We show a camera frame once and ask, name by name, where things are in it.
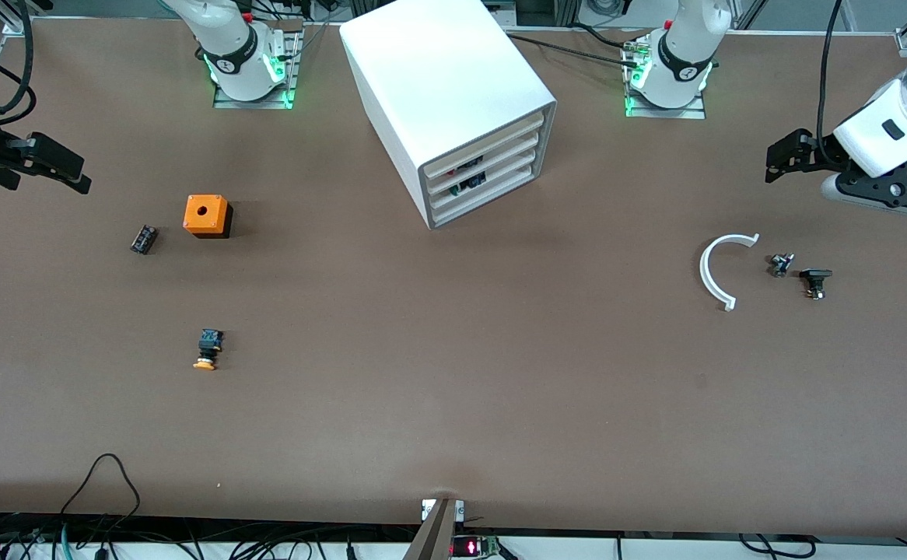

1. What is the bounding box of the white drawer holding red button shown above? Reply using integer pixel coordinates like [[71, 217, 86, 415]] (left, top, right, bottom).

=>
[[425, 129, 541, 193]]

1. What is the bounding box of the orange mushroom push button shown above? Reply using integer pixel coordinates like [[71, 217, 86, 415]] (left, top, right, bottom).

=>
[[193, 329, 225, 372]]

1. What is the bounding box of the white drawer with black button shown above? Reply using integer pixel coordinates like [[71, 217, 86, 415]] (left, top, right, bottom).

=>
[[428, 145, 540, 208]]

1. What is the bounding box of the small black knob part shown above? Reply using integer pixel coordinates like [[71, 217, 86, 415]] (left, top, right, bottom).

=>
[[800, 268, 834, 301]]

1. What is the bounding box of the white curved plastic arc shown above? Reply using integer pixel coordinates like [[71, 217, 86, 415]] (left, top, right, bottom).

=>
[[699, 233, 761, 312]]

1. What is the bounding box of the orange box with hole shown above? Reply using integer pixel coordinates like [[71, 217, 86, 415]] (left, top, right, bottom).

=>
[[183, 194, 233, 240]]

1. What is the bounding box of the circuit module with red light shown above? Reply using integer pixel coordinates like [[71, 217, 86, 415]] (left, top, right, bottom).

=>
[[450, 535, 501, 559]]

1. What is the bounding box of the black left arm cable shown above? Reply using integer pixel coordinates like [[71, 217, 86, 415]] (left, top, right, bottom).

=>
[[815, 0, 845, 149]]

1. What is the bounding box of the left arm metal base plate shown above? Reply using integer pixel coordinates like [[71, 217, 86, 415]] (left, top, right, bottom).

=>
[[623, 35, 707, 120]]

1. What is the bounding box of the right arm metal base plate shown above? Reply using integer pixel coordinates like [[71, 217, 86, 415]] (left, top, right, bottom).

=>
[[212, 19, 299, 110]]

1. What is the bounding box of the black cable behind cabinet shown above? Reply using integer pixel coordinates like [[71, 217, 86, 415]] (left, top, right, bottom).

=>
[[504, 31, 641, 67]]

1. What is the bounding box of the black looped cable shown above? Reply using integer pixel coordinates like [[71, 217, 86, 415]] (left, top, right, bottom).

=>
[[61, 453, 142, 518]]

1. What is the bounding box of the grey camera mounting post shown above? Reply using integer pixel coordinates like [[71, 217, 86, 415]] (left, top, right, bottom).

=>
[[403, 498, 466, 560]]

